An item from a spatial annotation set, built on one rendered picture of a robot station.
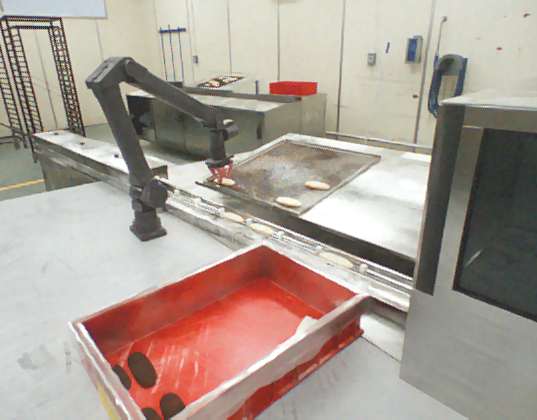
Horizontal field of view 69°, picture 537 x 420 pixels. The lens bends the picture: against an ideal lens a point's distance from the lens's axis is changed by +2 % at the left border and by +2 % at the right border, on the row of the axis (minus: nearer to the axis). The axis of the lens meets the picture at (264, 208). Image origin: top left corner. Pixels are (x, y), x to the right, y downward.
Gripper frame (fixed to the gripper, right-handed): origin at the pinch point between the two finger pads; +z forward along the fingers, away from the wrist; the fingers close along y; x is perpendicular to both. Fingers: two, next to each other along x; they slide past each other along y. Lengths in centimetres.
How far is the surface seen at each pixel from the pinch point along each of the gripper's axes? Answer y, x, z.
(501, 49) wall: 357, -32, 12
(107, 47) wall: 360, 649, -17
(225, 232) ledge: -26.7, -25.3, 2.2
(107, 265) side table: -57, -8, 0
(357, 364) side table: -49, -80, 3
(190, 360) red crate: -68, -55, -1
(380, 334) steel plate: -39, -80, 5
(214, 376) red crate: -68, -61, -1
